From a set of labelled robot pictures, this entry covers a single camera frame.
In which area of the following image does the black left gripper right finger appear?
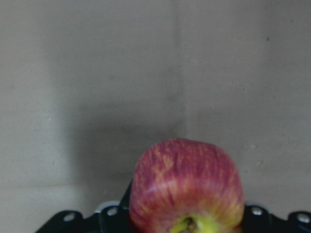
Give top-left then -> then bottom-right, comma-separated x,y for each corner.
242,205 -> 311,233

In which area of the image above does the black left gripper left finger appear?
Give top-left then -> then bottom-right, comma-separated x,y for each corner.
37,185 -> 134,233

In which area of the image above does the yellow-red apple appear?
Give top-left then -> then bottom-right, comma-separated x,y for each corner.
129,138 -> 245,233

